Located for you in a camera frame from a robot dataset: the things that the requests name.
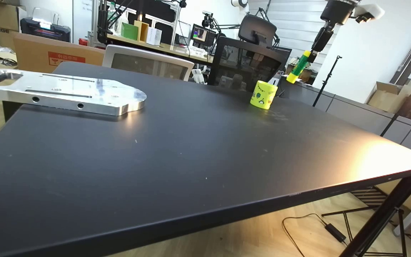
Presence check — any green box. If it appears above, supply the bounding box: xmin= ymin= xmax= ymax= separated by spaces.
xmin=121 ymin=22 xmax=139 ymax=41

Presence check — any open cardboard box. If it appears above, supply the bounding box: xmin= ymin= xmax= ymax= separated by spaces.
xmin=367 ymin=81 xmax=411 ymax=114

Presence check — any aluminium mounting plate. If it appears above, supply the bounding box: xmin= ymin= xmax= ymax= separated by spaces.
xmin=0 ymin=69 xmax=147 ymax=116

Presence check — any black cable with power brick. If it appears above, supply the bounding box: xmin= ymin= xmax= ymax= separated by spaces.
xmin=281 ymin=213 xmax=349 ymax=257

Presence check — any small monitor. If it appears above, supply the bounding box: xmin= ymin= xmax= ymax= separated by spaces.
xmin=191 ymin=24 xmax=217 ymax=47

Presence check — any wooden desk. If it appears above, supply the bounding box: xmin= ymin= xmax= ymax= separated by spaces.
xmin=106 ymin=34 xmax=214 ymax=66

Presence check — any black office chair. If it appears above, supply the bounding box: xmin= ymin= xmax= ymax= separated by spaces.
xmin=238 ymin=14 xmax=277 ymax=48

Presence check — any camera on mount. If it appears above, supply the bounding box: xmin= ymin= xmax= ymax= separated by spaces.
xmin=201 ymin=10 xmax=242 ymax=30

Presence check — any row of grey cabinets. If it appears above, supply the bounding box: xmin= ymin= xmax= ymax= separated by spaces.
xmin=279 ymin=79 xmax=411 ymax=159

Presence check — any white box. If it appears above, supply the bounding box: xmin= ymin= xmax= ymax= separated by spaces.
xmin=146 ymin=27 xmax=162 ymax=46

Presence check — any yellow mug with face print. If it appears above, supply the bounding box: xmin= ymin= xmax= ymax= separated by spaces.
xmin=250 ymin=80 xmax=278 ymax=110

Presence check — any large cardboard box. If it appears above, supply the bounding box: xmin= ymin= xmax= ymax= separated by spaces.
xmin=12 ymin=32 xmax=106 ymax=74

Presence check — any tan wooden box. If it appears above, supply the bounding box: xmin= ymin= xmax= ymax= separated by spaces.
xmin=134 ymin=20 xmax=150 ymax=42

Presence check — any black mesh chair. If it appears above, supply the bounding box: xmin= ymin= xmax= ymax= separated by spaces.
xmin=207 ymin=36 xmax=289 ymax=92

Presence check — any stand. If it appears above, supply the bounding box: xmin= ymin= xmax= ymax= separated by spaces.
xmin=312 ymin=55 xmax=343 ymax=107

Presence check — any white mesh office chair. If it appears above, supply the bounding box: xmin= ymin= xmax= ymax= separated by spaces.
xmin=102 ymin=45 xmax=195 ymax=82

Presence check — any green and yellow bottle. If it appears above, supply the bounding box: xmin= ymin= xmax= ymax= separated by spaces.
xmin=286 ymin=50 xmax=311 ymax=84

